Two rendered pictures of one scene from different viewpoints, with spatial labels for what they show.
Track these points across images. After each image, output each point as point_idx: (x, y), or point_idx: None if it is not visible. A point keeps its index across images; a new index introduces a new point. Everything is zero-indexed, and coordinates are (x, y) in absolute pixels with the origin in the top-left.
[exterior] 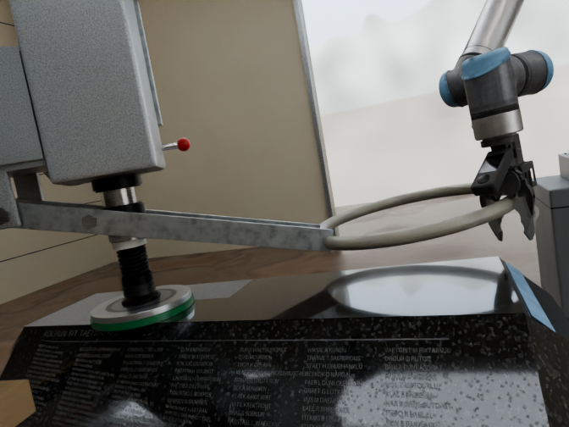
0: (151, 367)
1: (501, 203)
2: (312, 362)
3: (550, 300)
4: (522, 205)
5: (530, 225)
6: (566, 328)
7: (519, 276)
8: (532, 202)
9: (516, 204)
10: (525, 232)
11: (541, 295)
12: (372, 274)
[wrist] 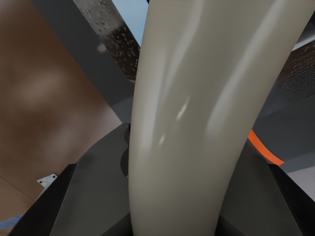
0: None
1: (146, 155)
2: None
3: (103, 33)
4: (86, 199)
5: (102, 137)
6: None
7: (139, 26)
8: (33, 207)
9: (118, 206)
10: (125, 124)
11: (102, 13)
12: None
